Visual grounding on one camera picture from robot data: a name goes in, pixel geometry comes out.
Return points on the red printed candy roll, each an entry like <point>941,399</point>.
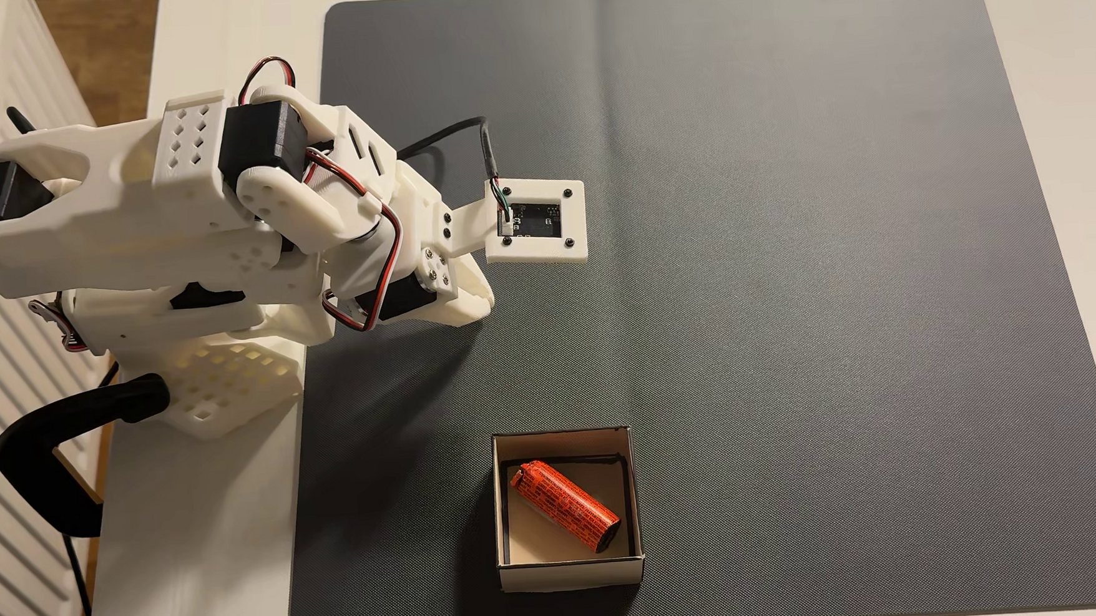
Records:
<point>563,504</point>

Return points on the open cardboard box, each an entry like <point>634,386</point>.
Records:
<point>523,544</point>

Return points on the grey table mat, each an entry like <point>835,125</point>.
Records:
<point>788,239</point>

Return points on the black table clamp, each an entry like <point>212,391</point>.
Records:
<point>45,452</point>

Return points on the white radiator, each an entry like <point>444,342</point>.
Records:
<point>3,468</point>

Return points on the white square camera mount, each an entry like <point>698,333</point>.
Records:
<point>537,220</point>

